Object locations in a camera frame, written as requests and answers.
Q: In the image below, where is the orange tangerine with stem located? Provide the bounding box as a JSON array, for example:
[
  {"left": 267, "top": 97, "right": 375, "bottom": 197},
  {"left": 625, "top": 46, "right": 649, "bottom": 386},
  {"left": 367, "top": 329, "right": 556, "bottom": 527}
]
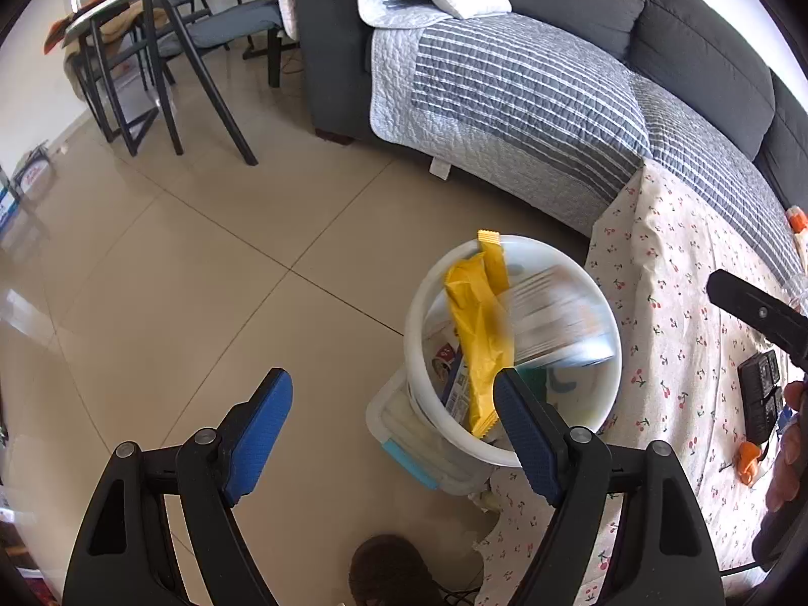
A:
[{"left": 719, "top": 440, "right": 768, "bottom": 487}]

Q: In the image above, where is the yellow green sponge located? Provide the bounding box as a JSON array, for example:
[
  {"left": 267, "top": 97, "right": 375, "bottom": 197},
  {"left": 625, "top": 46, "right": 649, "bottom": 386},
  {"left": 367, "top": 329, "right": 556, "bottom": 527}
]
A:
[{"left": 518, "top": 367, "right": 548, "bottom": 402}]

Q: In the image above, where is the white nut snack packet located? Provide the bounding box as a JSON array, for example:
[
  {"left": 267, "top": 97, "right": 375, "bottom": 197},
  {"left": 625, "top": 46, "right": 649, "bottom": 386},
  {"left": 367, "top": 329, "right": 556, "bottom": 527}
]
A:
[{"left": 427, "top": 341, "right": 458, "bottom": 388}]

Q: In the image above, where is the yellow snack bag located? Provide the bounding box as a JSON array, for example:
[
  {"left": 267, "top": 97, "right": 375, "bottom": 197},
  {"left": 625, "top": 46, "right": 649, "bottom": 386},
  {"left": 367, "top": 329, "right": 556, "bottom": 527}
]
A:
[{"left": 444, "top": 230, "right": 515, "bottom": 439}]

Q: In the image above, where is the blue tissue box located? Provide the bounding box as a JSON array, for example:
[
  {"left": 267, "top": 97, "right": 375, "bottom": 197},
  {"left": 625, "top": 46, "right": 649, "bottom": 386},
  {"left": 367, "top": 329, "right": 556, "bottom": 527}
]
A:
[{"left": 500, "top": 266, "right": 616, "bottom": 367}]

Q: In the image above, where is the blue cracker box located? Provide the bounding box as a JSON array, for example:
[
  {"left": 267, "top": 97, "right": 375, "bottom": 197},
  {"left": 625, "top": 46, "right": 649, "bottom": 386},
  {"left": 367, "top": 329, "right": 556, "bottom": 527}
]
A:
[{"left": 441, "top": 350, "right": 470, "bottom": 425}]

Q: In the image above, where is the white plastic trash bin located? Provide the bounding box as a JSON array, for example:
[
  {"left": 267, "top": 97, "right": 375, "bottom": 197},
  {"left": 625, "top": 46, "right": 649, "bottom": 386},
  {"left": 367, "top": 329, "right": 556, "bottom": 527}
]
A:
[{"left": 401, "top": 231, "right": 622, "bottom": 473}]

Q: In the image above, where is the person right hand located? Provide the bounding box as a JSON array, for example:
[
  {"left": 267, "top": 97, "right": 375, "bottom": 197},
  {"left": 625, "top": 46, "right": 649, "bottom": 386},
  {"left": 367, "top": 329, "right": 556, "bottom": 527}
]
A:
[{"left": 766, "top": 380, "right": 806, "bottom": 513}]

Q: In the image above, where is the black plastic food tray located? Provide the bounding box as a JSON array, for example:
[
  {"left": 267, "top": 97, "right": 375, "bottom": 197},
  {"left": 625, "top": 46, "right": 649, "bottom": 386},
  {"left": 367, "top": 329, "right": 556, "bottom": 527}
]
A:
[{"left": 737, "top": 350, "right": 783, "bottom": 447}]

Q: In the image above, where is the bag of snacks on sofa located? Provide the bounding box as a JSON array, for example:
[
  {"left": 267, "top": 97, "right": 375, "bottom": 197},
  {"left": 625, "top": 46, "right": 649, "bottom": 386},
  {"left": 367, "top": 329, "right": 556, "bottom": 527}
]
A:
[{"left": 786, "top": 205, "right": 808, "bottom": 235}]

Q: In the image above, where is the clear plastic storage box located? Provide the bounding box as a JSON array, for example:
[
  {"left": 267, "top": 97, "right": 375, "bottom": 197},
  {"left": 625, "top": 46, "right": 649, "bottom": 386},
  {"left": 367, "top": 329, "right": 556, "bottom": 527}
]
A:
[{"left": 366, "top": 367, "right": 493, "bottom": 496}]

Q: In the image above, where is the dark grey sofa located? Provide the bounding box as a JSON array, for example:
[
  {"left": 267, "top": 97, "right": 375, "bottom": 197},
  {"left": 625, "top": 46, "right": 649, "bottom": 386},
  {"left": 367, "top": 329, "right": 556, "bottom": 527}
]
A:
[{"left": 293, "top": 0, "right": 806, "bottom": 204}]

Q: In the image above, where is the grey striped quilt cover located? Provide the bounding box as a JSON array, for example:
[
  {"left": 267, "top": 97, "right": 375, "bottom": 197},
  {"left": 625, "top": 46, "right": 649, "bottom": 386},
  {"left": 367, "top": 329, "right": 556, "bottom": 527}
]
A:
[{"left": 281, "top": 0, "right": 804, "bottom": 280}]

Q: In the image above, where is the grey folding chair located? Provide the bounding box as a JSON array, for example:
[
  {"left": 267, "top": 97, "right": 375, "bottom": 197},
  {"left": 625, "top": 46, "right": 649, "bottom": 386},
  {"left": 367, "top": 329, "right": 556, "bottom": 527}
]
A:
[{"left": 142, "top": 0, "right": 283, "bottom": 166}]

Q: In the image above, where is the black cable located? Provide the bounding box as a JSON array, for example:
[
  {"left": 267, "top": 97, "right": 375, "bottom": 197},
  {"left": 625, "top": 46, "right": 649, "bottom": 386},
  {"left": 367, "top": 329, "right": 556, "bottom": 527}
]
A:
[{"left": 719, "top": 557, "right": 769, "bottom": 579}]

